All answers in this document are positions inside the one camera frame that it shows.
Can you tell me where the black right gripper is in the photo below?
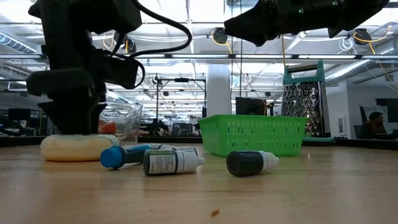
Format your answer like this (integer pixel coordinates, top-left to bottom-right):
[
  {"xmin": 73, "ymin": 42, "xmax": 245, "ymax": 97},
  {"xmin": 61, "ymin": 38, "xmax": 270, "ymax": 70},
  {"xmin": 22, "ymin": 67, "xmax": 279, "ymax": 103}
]
[{"xmin": 223, "ymin": 0, "xmax": 343, "ymax": 47}]

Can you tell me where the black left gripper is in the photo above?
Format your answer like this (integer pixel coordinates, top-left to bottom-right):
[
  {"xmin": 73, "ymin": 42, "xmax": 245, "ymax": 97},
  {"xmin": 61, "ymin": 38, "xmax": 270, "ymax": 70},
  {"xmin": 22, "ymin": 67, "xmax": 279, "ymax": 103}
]
[{"xmin": 26, "ymin": 30, "xmax": 108, "ymax": 136}]

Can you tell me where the green frosted toy donut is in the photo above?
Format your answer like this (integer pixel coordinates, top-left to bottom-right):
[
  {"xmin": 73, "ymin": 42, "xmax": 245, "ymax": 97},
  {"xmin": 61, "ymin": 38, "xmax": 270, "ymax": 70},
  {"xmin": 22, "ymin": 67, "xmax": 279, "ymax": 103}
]
[{"xmin": 40, "ymin": 133, "xmax": 120, "ymax": 162}]

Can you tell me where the clear plastic container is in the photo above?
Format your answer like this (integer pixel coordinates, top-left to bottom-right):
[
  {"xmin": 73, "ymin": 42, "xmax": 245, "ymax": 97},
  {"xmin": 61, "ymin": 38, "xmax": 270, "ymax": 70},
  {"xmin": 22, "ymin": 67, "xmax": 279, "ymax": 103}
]
[{"xmin": 98, "ymin": 102, "xmax": 144, "ymax": 145}]

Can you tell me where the blue capped marker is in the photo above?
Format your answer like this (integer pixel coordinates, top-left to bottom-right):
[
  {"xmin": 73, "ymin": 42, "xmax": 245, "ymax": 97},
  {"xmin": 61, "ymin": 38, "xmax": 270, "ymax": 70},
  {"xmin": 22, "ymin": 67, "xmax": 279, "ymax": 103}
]
[{"xmin": 99, "ymin": 144, "xmax": 154, "ymax": 170}]

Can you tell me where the dropper bottle with white label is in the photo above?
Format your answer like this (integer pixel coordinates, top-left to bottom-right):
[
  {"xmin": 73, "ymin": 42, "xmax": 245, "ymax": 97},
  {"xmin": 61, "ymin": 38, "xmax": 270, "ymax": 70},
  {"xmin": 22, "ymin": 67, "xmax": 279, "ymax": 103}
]
[{"xmin": 142, "ymin": 149, "xmax": 206, "ymax": 177}]

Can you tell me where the green plastic basket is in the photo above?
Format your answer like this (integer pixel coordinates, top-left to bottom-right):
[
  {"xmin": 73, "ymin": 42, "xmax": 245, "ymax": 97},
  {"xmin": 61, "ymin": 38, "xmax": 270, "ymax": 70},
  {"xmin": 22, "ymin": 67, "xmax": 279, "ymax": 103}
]
[{"xmin": 197, "ymin": 114, "xmax": 309, "ymax": 157}]

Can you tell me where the black dropper bottle white cap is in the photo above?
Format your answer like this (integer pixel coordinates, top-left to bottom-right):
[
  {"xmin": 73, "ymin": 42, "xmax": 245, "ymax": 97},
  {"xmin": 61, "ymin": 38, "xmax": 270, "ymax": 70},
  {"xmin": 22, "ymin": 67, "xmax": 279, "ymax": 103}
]
[{"xmin": 225, "ymin": 150, "xmax": 279, "ymax": 178}]

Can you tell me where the white square pillar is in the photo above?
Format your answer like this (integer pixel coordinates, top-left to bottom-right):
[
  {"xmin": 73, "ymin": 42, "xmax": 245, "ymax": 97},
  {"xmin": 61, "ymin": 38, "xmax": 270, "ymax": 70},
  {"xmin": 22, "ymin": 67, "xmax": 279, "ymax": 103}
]
[{"xmin": 206, "ymin": 64, "xmax": 232, "ymax": 118}]

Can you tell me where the black metal gantry stand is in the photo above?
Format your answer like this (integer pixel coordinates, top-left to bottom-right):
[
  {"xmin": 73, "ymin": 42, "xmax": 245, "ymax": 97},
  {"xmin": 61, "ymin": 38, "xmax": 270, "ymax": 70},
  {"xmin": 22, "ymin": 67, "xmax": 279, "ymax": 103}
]
[{"xmin": 154, "ymin": 77, "xmax": 208, "ymax": 119}]

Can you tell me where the black computer monitor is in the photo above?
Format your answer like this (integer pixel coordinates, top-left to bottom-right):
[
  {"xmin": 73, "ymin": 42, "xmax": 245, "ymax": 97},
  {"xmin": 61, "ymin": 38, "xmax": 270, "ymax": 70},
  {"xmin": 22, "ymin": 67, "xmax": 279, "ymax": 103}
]
[{"xmin": 234, "ymin": 96, "xmax": 267, "ymax": 116}]

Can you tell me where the teal metal box grater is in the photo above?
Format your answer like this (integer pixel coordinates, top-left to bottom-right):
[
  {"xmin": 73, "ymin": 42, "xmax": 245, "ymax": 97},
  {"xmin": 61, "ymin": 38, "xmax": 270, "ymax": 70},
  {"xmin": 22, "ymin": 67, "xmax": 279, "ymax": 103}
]
[{"xmin": 281, "ymin": 60, "xmax": 336, "ymax": 147}]

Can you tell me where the person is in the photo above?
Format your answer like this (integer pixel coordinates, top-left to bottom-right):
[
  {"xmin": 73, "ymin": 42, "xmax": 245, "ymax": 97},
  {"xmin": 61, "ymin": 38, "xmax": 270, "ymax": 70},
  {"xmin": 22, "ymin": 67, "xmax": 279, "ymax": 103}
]
[{"xmin": 358, "ymin": 111, "xmax": 389, "ymax": 140}]

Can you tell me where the black hanging cable reel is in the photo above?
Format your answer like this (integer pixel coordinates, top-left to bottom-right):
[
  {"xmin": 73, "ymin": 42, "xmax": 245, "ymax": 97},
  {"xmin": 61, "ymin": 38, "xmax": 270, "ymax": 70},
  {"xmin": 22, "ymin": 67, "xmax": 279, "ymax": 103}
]
[
  {"xmin": 353, "ymin": 27, "xmax": 373, "ymax": 46},
  {"xmin": 212, "ymin": 27, "xmax": 229, "ymax": 45},
  {"xmin": 123, "ymin": 36, "xmax": 137, "ymax": 55}
]

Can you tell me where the long black hanging cable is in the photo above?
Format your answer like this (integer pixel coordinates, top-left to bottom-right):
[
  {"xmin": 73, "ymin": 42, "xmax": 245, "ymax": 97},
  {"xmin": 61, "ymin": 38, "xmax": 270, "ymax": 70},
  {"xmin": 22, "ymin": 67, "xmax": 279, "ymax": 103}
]
[{"xmin": 239, "ymin": 0, "xmax": 244, "ymax": 99}]

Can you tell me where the long yellow cable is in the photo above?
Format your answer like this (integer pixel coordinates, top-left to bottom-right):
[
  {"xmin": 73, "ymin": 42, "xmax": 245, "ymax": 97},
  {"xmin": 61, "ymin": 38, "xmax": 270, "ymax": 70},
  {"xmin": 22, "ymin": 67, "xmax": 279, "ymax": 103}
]
[{"xmin": 280, "ymin": 35, "xmax": 287, "ymax": 70}]

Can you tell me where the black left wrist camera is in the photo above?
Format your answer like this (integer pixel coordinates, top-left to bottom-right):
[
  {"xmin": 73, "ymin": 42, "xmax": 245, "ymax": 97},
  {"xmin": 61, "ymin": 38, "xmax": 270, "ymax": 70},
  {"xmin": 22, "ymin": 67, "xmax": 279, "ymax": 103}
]
[{"xmin": 102, "ymin": 49, "xmax": 140, "ymax": 90}]

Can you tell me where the black aluminium table frame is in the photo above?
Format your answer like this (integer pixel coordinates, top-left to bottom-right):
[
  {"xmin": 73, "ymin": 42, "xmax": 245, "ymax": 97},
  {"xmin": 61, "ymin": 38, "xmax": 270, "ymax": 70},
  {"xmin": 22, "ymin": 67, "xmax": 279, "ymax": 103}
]
[{"xmin": 0, "ymin": 135, "xmax": 398, "ymax": 151}]

